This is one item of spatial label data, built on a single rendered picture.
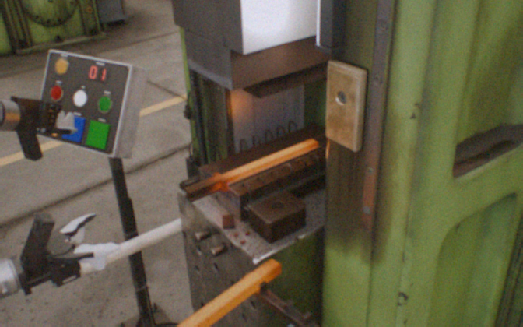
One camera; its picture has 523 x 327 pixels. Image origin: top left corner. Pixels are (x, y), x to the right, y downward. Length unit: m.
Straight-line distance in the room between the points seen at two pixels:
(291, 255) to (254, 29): 0.54
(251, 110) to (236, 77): 0.41
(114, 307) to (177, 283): 0.29
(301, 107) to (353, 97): 0.66
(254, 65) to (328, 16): 0.24
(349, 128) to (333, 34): 0.19
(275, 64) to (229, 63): 0.13
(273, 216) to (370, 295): 0.29
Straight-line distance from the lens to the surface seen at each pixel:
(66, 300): 2.61
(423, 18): 0.92
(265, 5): 1.09
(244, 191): 1.30
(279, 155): 1.42
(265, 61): 1.18
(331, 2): 1.00
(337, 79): 1.05
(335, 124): 1.09
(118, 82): 1.61
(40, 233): 1.16
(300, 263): 1.32
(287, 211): 1.25
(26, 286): 1.21
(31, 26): 6.04
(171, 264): 2.64
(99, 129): 1.63
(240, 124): 1.54
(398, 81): 0.98
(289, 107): 1.64
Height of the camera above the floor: 1.71
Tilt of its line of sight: 29 degrees down
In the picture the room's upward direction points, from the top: 3 degrees counter-clockwise
